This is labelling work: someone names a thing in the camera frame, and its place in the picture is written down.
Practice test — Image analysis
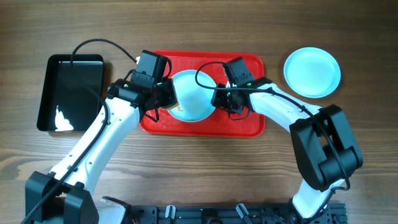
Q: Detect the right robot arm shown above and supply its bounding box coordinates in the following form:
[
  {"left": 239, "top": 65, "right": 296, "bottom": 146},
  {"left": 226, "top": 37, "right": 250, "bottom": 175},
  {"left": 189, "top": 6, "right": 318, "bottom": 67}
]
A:
[{"left": 211, "top": 57, "right": 363, "bottom": 222}]

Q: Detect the red plastic tray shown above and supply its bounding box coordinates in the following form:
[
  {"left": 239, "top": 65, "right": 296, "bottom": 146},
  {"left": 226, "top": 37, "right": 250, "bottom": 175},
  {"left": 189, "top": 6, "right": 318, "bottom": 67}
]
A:
[{"left": 140, "top": 50, "right": 266, "bottom": 138}]

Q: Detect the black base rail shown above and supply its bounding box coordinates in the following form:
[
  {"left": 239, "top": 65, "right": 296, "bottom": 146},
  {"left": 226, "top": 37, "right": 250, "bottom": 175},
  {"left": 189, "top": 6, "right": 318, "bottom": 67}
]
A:
[{"left": 125, "top": 203, "right": 348, "bottom": 224}]

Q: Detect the black rectangular water tray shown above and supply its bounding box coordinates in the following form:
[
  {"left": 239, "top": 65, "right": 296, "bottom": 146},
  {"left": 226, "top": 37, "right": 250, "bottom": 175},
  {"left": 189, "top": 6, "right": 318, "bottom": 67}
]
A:
[{"left": 36, "top": 54, "right": 104, "bottom": 132}]

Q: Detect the green orange sponge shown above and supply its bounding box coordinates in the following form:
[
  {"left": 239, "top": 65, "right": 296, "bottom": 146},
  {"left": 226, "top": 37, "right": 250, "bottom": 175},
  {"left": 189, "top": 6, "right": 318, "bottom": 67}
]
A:
[{"left": 161, "top": 103, "right": 179, "bottom": 110}]

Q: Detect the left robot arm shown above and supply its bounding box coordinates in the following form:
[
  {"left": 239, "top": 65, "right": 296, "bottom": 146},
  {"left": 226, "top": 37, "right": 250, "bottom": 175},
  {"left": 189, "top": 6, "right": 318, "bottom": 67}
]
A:
[{"left": 23, "top": 50, "right": 177, "bottom": 223}]

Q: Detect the white plate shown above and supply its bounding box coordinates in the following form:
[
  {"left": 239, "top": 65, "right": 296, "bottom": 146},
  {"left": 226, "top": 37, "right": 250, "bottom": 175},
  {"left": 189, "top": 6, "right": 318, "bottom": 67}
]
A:
[
  {"left": 283, "top": 47, "right": 341, "bottom": 98},
  {"left": 169, "top": 70, "right": 215, "bottom": 123}
]

